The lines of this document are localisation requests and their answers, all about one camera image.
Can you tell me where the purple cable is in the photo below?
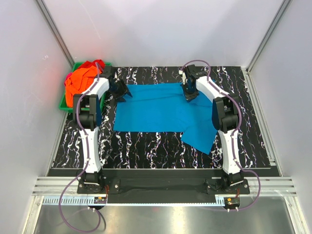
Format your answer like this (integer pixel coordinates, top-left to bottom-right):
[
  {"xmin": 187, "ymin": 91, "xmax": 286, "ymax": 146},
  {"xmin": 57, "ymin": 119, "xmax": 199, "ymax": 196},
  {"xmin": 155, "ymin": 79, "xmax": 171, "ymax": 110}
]
[
  {"xmin": 58, "ymin": 62, "xmax": 107, "ymax": 231},
  {"xmin": 182, "ymin": 59, "xmax": 263, "ymax": 212}
]

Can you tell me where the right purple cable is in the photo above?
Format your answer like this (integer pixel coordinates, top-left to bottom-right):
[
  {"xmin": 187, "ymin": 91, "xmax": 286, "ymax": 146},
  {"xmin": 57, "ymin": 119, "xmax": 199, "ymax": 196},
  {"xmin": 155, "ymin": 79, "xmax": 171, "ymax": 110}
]
[{"xmin": 182, "ymin": 59, "xmax": 263, "ymax": 212}]

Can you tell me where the orange t shirt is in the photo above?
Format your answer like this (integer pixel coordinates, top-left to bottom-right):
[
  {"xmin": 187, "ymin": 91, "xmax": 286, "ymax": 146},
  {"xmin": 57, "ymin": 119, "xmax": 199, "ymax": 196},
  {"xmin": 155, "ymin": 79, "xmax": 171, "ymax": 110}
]
[{"xmin": 65, "ymin": 67, "xmax": 98, "ymax": 108}]

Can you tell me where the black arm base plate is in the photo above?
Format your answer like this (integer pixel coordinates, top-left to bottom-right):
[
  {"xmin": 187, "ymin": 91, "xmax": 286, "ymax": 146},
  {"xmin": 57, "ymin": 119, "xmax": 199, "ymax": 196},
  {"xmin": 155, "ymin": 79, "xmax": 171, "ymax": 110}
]
[{"xmin": 78, "ymin": 169, "xmax": 249, "ymax": 195}]

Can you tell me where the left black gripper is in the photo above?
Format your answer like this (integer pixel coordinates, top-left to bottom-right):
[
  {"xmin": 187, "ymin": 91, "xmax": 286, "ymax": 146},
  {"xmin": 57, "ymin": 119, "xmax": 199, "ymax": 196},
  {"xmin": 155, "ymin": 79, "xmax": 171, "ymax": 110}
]
[{"xmin": 109, "ymin": 79, "xmax": 132, "ymax": 102}]

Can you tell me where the pink t shirt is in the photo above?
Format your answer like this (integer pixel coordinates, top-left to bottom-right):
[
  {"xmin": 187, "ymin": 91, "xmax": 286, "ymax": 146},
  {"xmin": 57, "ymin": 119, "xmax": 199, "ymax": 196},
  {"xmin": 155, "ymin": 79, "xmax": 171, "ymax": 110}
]
[{"xmin": 63, "ymin": 72, "xmax": 73, "ymax": 87}]

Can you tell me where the blue t shirt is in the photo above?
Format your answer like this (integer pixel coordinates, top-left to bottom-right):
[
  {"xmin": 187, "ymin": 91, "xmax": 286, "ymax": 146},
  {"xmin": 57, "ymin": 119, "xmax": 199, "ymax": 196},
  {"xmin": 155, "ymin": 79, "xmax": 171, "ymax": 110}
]
[{"xmin": 114, "ymin": 83, "xmax": 217, "ymax": 155}]

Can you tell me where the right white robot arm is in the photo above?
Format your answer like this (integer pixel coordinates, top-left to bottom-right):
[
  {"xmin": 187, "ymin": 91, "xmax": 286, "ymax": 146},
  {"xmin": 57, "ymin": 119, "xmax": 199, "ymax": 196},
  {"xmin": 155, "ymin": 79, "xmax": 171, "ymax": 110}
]
[{"xmin": 179, "ymin": 61, "xmax": 244, "ymax": 193}]

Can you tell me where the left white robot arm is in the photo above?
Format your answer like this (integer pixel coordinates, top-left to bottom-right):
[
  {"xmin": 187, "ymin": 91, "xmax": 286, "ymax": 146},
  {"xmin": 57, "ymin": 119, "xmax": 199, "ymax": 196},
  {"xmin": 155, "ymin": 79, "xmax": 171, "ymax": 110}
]
[{"xmin": 73, "ymin": 62, "xmax": 132, "ymax": 193}]

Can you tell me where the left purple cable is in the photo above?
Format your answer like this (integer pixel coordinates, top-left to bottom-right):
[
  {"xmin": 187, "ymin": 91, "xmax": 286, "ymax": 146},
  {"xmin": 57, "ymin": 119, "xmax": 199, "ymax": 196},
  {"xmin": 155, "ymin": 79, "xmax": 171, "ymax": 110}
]
[{"xmin": 58, "ymin": 62, "xmax": 107, "ymax": 231}]

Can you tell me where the white slotted cable duct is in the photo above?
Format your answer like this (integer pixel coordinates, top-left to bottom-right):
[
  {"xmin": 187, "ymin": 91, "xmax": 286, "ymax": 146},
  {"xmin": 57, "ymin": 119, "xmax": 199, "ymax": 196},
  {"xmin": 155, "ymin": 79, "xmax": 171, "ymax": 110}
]
[{"xmin": 43, "ymin": 195, "xmax": 225, "ymax": 207}]

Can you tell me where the red t shirt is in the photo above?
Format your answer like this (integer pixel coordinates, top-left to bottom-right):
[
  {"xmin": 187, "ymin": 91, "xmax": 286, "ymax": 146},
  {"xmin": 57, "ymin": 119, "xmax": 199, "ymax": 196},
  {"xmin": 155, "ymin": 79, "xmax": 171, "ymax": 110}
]
[{"xmin": 78, "ymin": 59, "xmax": 105, "ymax": 71}]

